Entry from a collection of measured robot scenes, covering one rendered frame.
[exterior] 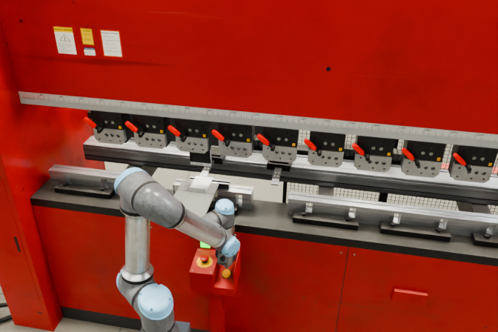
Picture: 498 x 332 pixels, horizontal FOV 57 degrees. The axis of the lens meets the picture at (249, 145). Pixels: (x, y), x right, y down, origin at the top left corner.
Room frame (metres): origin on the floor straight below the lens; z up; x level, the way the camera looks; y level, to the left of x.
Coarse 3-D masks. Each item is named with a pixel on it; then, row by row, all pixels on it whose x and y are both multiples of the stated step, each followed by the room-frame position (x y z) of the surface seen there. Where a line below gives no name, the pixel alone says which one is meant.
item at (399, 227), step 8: (384, 224) 1.65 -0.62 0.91; (400, 224) 1.65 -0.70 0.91; (384, 232) 1.62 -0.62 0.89; (392, 232) 1.61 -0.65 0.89; (400, 232) 1.60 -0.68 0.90; (408, 232) 1.60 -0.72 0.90; (416, 232) 1.59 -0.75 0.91; (424, 232) 1.60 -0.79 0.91; (432, 232) 1.60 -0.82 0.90; (448, 232) 1.60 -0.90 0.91; (440, 240) 1.57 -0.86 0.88; (448, 240) 1.57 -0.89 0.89
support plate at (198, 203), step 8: (184, 184) 1.81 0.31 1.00; (216, 184) 1.81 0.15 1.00; (176, 192) 1.74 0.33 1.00; (184, 192) 1.75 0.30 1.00; (192, 192) 1.75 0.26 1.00; (208, 192) 1.75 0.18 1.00; (184, 200) 1.68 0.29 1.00; (192, 200) 1.68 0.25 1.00; (200, 200) 1.68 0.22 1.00; (208, 200) 1.68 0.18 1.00; (192, 208) 1.62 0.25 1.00; (200, 208) 1.62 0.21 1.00; (208, 208) 1.63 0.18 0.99
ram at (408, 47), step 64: (0, 0) 1.96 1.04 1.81; (64, 0) 1.91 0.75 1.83; (128, 0) 1.86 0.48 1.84; (192, 0) 1.81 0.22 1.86; (256, 0) 1.77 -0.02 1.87; (320, 0) 1.73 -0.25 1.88; (384, 0) 1.69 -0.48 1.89; (448, 0) 1.65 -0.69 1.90; (64, 64) 1.92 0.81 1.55; (128, 64) 1.86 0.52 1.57; (192, 64) 1.81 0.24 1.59; (256, 64) 1.77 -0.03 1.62; (320, 64) 1.72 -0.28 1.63; (384, 64) 1.68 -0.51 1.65; (448, 64) 1.64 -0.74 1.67; (320, 128) 1.72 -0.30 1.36; (448, 128) 1.63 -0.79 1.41
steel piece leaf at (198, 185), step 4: (196, 180) 1.84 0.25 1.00; (200, 180) 1.84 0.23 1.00; (204, 180) 1.84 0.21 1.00; (208, 180) 1.84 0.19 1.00; (192, 184) 1.81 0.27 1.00; (196, 184) 1.81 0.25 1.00; (200, 184) 1.81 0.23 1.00; (204, 184) 1.81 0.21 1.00; (208, 184) 1.81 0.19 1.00; (188, 188) 1.76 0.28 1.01; (192, 188) 1.75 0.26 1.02; (196, 188) 1.75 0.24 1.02; (200, 188) 1.75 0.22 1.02; (204, 188) 1.77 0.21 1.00; (200, 192) 1.74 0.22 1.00; (204, 192) 1.74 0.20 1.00
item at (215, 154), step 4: (212, 148) 2.09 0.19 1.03; (216, 148) 2.09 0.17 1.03; (212, 152) 2.05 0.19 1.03; (216, 152) 2.05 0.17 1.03; (212, 156) 2.03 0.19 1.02; (216, 156) 2.03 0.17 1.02; (220, 156) 2.03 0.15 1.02; (224, 156) 2.06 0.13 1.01; (212, 160) 2.02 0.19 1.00; (216, 160) 2.02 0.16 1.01; (220, 160) 2.02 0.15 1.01; (212, 164) 1.99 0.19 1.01; (220, 164) 2.02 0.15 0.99; (204, 168) 1.94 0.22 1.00; (208, 168) 1.94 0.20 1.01; (204, 172) 1.91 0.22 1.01; (208, 172) 1.91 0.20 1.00
